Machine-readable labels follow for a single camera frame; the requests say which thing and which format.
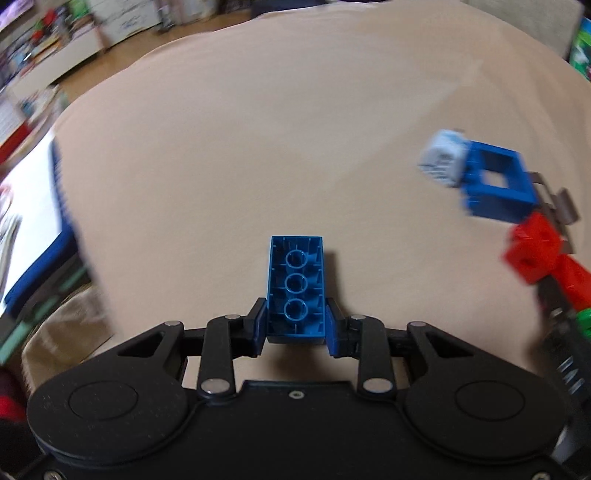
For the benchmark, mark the fabric lined wicker basket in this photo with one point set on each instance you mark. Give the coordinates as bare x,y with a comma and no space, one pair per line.
70,335

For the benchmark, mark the white drawing cabinet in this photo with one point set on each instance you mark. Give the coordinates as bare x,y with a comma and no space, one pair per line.
120,19

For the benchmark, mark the green plastic wheel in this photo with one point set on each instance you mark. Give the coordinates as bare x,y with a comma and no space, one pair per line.
583,318

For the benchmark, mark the blue hollow brick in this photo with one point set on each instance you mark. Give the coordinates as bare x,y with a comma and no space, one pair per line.
496,184

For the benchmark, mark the long red block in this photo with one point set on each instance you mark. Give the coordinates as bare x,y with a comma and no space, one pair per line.
574,282

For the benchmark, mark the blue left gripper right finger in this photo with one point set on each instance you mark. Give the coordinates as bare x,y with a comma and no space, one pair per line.
340,336

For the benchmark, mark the mickey mouse picture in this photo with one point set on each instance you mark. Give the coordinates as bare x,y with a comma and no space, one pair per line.
580,54

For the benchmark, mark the white tv console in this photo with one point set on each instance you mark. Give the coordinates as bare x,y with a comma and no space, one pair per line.
48,71

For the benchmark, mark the red cube block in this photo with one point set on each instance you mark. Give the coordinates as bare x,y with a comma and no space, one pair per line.
533,248

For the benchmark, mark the beige blanket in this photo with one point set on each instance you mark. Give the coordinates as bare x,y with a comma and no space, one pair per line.
179,169

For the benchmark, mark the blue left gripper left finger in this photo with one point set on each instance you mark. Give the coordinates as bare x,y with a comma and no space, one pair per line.
255,328

